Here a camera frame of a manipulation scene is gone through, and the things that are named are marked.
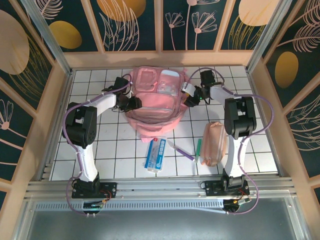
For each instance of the pink student backpack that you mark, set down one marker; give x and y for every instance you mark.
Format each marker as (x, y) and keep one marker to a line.
(155, 100)

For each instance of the peach zip pencil case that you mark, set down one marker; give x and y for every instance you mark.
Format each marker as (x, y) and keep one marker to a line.
(213, 142)

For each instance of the blue white ruler set packet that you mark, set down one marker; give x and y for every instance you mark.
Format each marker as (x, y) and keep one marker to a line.
(156, 155)

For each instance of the purple pen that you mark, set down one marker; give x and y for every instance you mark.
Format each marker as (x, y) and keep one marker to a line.
(185, 153)

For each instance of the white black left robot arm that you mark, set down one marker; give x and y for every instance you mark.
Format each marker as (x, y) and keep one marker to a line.
(86, 165)

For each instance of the green marker pen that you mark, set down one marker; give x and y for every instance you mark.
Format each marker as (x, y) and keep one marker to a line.
(199, 147)

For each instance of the grey metal sheet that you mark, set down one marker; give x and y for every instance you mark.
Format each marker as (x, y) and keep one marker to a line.
(160, 227)

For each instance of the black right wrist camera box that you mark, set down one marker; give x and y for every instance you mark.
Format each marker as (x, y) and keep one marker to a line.
(207, 77)

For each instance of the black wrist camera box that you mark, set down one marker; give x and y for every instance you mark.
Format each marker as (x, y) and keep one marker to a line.
(207, 77)
(121, 83)

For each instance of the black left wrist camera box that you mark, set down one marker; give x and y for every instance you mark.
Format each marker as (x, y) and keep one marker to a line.
(121, 83)

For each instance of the aluminium side rail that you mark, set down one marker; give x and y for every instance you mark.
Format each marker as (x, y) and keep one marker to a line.
(258, 100)
(65, 90)

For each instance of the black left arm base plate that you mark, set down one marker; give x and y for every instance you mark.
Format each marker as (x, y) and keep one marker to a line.
(107, 190)

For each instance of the aluminium frame post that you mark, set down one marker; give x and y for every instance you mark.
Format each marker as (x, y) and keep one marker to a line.
(265, 35)
(47, 32)

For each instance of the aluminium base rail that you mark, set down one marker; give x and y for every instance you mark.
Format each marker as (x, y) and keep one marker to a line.
(160, 188)

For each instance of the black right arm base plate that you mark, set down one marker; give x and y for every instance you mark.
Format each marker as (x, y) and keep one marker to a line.
(212, 188)

